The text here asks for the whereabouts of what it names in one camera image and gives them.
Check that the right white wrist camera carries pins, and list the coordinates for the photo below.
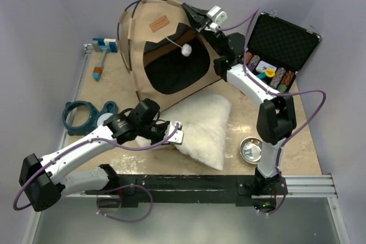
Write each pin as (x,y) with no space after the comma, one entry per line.
(216,12)

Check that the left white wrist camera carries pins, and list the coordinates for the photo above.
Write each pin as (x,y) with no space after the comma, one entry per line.
(174,134)

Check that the white pillow cushion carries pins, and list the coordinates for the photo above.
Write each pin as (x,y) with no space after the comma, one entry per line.
(204,117)

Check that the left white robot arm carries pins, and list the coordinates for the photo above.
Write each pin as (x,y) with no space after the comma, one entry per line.
(45,180)

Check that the yellow dealer button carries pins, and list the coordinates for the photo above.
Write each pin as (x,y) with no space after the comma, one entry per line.
(270,73)

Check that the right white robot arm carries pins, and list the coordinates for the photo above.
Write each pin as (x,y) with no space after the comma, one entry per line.
(276,115)

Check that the black poker chip case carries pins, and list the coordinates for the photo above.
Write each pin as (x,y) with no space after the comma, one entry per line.
(282,44)

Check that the tan black pet tent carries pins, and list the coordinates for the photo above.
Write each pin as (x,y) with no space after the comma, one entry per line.
(158,69)

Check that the black tent pole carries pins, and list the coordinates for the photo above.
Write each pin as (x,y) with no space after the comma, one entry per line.
(123,32)

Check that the teal pet bowl holder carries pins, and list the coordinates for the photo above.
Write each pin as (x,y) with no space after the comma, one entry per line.
(82,117)

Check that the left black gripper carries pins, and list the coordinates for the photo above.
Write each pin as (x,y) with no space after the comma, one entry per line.
(164,125)

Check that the white card deck box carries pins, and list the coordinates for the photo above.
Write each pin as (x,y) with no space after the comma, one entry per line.
(263,66)

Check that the steel pet bowl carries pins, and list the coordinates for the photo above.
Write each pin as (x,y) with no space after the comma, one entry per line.
(250,150)

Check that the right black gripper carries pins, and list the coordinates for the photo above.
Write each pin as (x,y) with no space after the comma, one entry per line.
(197,18)

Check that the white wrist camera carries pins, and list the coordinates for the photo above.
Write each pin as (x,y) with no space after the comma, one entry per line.
(174,134)
(216,12)

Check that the white pompom toy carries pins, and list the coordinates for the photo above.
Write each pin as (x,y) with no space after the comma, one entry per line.
(186,50)

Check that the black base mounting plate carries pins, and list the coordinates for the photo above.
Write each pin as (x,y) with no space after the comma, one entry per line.
(225,189)

